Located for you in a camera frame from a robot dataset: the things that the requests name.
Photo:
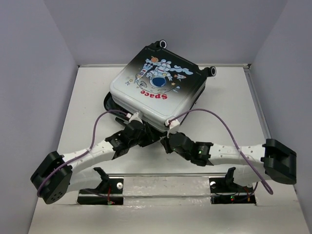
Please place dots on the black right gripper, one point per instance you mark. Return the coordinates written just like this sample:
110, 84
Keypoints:
165, 142

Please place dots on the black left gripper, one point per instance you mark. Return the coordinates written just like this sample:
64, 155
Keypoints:
148, 134

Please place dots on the black hard-shell suitcase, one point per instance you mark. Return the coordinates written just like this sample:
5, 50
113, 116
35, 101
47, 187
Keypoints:
158, 84

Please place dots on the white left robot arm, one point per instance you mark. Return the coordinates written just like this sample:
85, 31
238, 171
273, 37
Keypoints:
56, 175

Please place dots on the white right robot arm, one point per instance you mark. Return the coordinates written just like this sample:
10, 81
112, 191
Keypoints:
249, 164

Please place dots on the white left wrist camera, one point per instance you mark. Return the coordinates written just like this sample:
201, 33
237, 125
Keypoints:
133, 117

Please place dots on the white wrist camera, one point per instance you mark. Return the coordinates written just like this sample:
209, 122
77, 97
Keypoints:
133, 117
172, 125

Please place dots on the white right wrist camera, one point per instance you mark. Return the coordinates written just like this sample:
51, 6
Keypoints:
172, 125

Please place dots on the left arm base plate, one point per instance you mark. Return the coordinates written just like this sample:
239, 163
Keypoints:
109, 192

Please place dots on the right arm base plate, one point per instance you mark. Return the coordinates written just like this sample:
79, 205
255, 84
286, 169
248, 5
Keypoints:
230, 193

